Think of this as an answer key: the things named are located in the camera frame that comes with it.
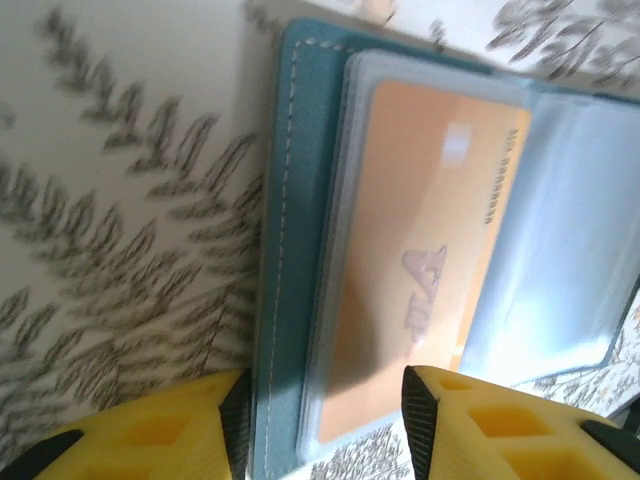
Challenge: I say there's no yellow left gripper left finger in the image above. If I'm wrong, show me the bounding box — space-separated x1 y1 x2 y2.
0 368 254 480

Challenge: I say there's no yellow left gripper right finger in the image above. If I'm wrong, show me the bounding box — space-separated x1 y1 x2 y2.
401 364 640 480

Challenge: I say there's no orange credit card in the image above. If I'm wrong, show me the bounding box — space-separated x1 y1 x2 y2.
316 78 534 447

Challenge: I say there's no blue card holder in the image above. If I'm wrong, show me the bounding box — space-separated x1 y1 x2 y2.
251 17 640 480

